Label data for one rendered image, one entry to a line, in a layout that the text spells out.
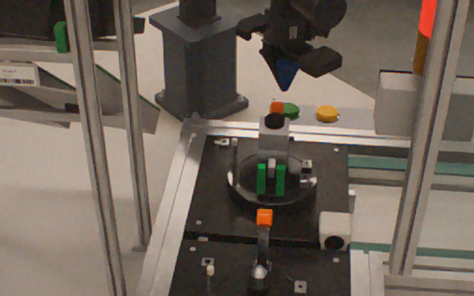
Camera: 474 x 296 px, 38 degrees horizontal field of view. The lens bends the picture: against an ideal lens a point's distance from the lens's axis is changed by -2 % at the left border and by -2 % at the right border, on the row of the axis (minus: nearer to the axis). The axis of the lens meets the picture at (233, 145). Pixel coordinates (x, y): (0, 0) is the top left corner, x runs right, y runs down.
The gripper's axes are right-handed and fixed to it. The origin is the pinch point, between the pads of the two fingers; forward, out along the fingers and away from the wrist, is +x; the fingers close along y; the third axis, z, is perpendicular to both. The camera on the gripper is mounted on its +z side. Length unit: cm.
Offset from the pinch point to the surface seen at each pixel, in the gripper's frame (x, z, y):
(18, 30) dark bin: -21.2, -42.7, 0.9
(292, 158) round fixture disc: 10.7, -4.8, -7.5
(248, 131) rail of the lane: 13.5, -2.5, 5.6
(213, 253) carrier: 12.8, -26.6, -14.1
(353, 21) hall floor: 107, 198, 145
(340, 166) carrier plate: 12.5, 1.4, -12.3
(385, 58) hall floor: 107, 180, 108
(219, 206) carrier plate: 12.7, -19.6, -7.1
